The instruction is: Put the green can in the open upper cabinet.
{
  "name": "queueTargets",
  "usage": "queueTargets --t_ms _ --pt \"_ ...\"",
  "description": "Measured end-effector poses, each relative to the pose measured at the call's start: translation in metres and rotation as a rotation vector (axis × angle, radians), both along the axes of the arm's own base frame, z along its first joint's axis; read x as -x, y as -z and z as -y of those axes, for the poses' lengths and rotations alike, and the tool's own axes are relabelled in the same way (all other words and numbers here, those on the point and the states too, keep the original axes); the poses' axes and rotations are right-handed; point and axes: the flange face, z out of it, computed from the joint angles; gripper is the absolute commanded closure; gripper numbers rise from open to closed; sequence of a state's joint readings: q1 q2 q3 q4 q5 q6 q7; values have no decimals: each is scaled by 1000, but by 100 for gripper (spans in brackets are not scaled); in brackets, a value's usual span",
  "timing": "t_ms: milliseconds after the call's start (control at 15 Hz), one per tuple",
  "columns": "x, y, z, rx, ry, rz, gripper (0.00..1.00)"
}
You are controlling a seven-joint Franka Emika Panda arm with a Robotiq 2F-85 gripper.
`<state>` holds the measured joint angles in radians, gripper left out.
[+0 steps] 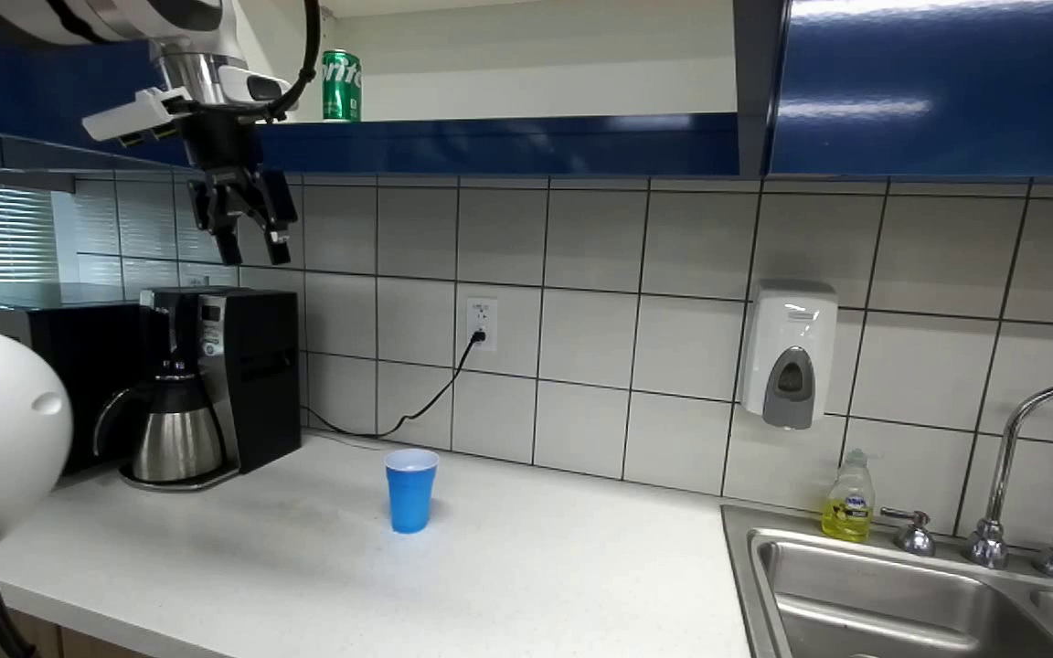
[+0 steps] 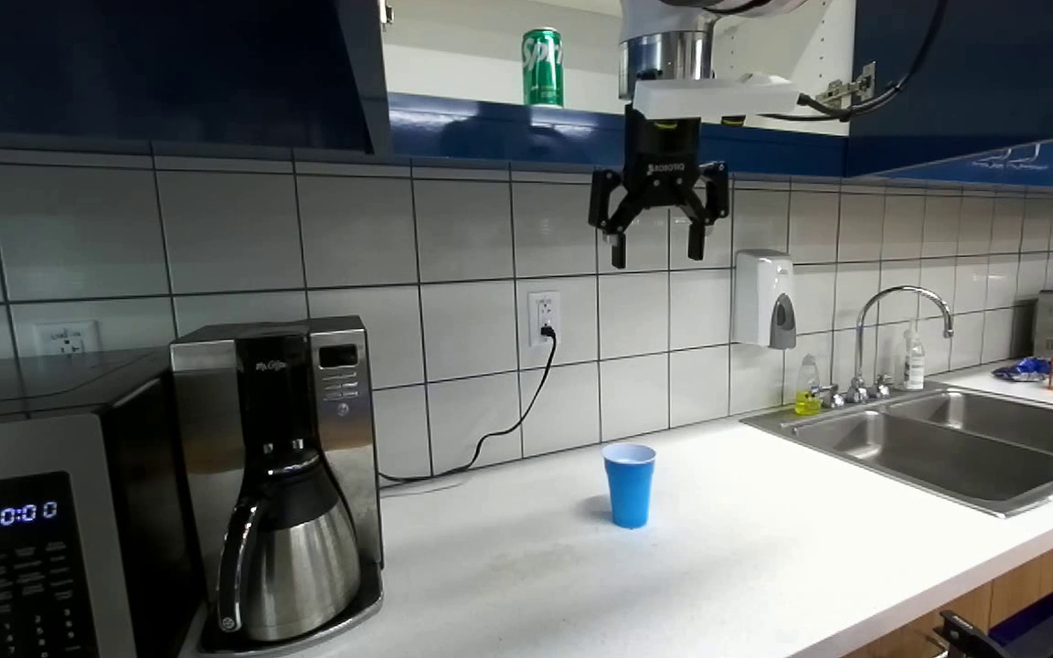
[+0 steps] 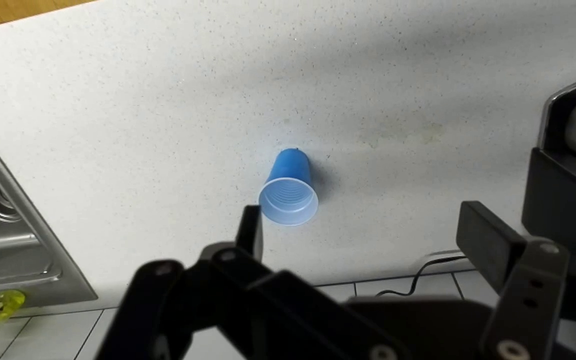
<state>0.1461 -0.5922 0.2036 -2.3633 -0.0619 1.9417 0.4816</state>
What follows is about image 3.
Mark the stainless steel sink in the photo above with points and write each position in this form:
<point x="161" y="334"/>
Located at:
<point x="15" y="232"/>

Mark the yellow dish soap bottle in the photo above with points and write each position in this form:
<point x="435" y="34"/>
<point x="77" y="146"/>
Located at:
<point x="8" y="302"/>

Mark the black steel coffee maker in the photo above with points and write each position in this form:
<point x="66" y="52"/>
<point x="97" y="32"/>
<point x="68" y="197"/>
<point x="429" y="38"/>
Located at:
<point x="560" y="193"/>

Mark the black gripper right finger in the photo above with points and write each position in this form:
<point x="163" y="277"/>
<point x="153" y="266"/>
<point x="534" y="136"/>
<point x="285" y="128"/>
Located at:
<point x="529" y="301"/>

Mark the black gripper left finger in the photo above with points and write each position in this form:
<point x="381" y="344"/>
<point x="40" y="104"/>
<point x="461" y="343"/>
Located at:
<point x="235" y="313"/>

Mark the blue plastic cup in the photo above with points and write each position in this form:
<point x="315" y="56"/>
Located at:
<point x="288" y="193"/>

